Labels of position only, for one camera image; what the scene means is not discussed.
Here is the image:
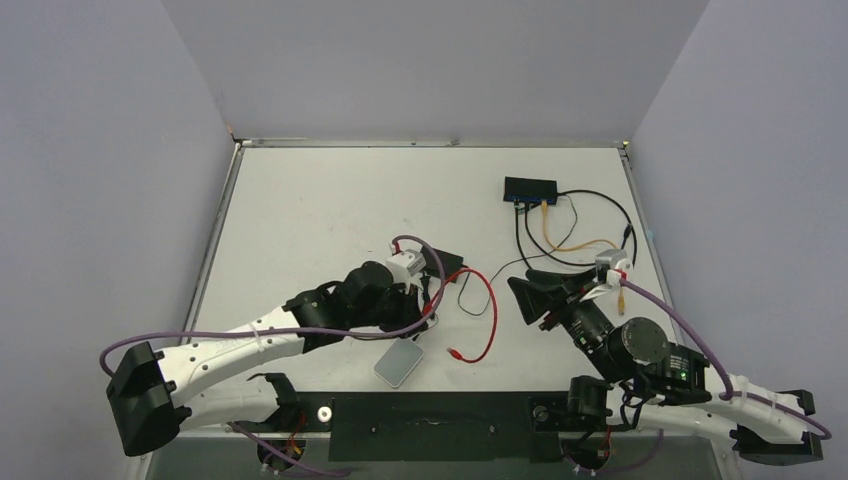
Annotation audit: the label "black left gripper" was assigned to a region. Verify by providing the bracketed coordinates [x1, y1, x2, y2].
[350, 278, 427, 339]

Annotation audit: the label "red ethernet cable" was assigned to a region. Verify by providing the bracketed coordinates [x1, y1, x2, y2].
[422, 266, 499, 365]

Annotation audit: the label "white square network box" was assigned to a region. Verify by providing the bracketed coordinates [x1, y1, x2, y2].
[373, 339, 425, 389]

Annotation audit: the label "orange ethernet cable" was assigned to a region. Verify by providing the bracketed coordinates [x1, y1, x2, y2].
[539, 198, 629, 314]

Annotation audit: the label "thin black barrel plug cable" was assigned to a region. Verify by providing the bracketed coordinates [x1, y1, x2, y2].
[486, 192, 579, 283]

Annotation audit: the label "black ethernet cable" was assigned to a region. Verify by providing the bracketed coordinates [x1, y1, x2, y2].
[523, 190, 639, 270]

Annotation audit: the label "short black patch cable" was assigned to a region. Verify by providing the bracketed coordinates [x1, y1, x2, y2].
[513, 201, 531, 268]

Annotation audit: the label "black ribbed network switch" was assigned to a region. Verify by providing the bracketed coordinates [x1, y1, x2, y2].
[503, 176, 559, 205]

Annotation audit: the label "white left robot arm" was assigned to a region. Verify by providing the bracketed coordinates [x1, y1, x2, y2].
[100, 253, 434, 457]

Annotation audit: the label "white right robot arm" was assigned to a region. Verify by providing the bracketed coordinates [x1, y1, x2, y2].
[507, 267, 830, 466]

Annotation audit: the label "black power brick adapter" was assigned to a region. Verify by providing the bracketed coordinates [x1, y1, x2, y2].
[422, 249, 465, 280]

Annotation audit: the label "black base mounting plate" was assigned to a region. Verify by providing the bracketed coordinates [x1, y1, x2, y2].
[239, 391, 613, 463]

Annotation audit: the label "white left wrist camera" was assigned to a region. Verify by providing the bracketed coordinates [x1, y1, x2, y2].
[385, 250, 426, 285]

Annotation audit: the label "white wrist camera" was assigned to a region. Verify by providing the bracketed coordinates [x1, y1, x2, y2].
[385, 250, 426, 285]
[587, 249, 633, 299]

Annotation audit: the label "thin black brick output cable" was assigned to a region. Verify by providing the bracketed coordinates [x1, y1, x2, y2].
[457, 272, 495, 318]

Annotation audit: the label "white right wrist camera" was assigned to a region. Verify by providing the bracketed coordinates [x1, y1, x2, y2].
[587, 249, 633, 299]

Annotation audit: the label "aluminium frame rail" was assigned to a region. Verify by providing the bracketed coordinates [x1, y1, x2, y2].
[183, 141, 244, 331]

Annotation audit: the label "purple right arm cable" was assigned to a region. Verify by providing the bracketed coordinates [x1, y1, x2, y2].
[619, 278, 833, 442]

